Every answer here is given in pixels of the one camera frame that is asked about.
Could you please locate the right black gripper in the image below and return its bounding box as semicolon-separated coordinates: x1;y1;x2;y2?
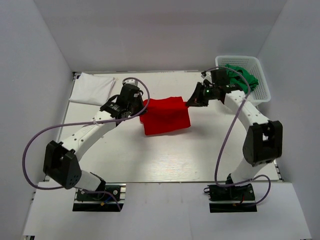
185;82;218;107

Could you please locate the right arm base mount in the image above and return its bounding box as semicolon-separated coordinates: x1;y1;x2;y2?
203;184;257;213

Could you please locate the green t shirt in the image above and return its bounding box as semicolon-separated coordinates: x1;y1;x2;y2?
225;64;259;94

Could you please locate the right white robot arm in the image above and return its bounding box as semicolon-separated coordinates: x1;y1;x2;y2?
185;66;283;200

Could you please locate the folded white t shirt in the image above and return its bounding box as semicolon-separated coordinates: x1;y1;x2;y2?
69;72;116;106

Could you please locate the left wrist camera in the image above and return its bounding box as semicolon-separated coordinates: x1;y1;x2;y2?
122;77;139;87

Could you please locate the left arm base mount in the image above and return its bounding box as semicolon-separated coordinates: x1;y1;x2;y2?
72;183;126;213

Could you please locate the red t shirt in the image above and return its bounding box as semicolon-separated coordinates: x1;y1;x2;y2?
139;96;191;136

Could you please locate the white plastic basket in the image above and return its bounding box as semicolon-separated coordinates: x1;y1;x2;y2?
215;55;271;106

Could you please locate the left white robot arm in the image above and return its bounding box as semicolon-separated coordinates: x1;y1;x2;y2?
43;82;145;200

